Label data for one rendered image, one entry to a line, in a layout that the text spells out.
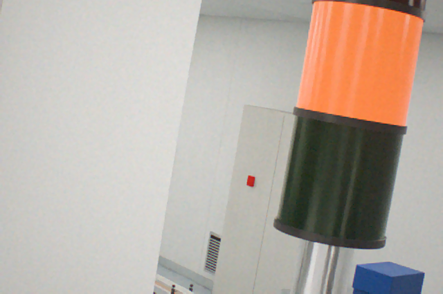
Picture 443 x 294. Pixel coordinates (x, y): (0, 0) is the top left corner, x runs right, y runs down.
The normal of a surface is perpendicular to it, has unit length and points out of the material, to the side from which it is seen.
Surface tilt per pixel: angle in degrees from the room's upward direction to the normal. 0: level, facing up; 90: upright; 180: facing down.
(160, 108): 90
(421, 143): 90
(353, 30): 90
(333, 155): 90
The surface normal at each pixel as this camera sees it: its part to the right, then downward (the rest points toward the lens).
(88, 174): 0.61, 0.15
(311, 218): -0.48, -0.04
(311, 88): -0.82, -0.11
